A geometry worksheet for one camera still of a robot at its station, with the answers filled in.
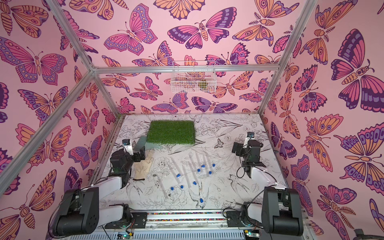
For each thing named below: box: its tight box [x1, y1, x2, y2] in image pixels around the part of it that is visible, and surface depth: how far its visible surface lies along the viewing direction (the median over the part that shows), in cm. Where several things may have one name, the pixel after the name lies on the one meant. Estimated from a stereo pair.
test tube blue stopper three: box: [189, 154, 201, 172], surface depth 96 cm
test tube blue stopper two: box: [190, 177, 204, 203], surface depth 85 cm
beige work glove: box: [133, 149, 155, 181], surface depth 93 cm
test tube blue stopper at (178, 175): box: [170, 157, 182, 178], surface depth 94 cm
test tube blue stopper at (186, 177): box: [180, 165, 193, 189], surface depth 90 cm
